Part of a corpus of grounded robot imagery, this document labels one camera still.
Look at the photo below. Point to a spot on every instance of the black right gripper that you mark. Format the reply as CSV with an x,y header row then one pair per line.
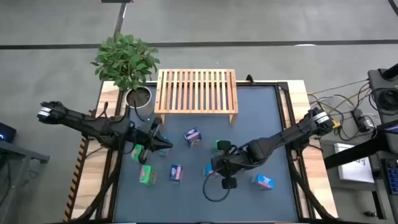
x,y
233,163

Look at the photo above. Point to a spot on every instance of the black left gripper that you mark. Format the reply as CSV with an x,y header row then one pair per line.
x,y
149,140

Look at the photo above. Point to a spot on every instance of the light blue Rice Krispies box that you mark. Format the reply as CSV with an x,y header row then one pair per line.
x,y
262,181
163,153
207,170

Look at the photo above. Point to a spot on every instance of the green Apple Jacks box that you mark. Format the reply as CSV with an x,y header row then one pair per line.
x,y
135,152
146,174
215,147

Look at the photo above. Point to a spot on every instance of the dark blue Frosted Flakes box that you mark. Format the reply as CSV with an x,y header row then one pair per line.
x,y
192,136
175,172

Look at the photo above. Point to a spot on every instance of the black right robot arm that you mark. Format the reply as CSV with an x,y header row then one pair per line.
x,y
280,138

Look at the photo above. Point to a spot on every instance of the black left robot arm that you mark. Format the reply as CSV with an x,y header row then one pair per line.
x,y
93,127

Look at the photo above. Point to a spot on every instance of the wooden slatted shelf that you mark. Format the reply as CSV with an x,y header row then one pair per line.
x,y
196,110

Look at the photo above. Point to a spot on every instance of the grey-blue table mat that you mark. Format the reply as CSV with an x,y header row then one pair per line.
x,y
186,205

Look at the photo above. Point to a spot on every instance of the white plant pot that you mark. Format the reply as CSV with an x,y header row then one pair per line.
x,y
144,96

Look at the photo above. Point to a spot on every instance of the green leafy plant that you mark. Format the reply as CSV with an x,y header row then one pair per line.
x,y
124,62

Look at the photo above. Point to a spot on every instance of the black orange striped strip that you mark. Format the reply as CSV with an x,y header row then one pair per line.
x,y
73,193

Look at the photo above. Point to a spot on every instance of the yellow power plug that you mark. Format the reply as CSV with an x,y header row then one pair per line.
x,y
336,124

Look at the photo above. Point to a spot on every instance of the grey desk with papers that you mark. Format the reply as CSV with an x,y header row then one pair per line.
x,y
351,186

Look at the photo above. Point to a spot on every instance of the white paper sheet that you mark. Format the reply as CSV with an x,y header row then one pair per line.
x,y
354,171

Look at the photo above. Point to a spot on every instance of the black diagonal bar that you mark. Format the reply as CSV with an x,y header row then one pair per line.
x,y
354,152

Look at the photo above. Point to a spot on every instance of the grey metal desk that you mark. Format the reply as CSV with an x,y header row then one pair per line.
x,y
18,152

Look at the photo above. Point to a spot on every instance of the black power adapter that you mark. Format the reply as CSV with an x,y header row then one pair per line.
x,y
360,119

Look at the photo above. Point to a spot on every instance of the dark monitor with blue light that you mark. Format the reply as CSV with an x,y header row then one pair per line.
x,y
7,132

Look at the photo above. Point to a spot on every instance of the small black object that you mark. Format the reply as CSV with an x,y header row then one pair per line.
x,y
370,214

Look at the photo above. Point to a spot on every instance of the backlit keyboard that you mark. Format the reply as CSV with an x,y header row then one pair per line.
x,y
393,177

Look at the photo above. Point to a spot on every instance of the dark grey equipment cart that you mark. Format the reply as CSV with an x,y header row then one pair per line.
x,y
374,76

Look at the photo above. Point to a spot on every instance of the black metal table frame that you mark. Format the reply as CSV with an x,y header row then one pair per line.
x,y
112,202

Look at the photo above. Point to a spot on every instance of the small black bracket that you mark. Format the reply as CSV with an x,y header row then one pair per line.
x,y
249,79

